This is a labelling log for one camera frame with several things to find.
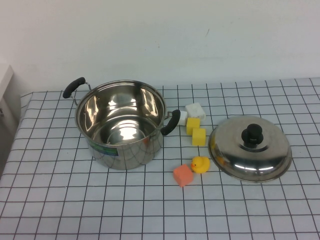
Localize steel lid black knob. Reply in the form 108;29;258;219
207;115;293;184

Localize small white foam cube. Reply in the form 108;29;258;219
177;110;189;127

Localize yellow foam cube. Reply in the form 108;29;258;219
191;127;207;147
186;117;202;136

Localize large white foam cube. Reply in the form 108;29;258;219
184;102;207;121

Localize orange foam block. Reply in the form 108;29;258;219
172;163;195;188

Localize yellow rubber duck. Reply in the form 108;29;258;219
190;156;211;175

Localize white black grid tablecloth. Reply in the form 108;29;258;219
0;77;320;240

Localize stainless steel pot black handles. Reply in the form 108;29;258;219
62;76;181;171

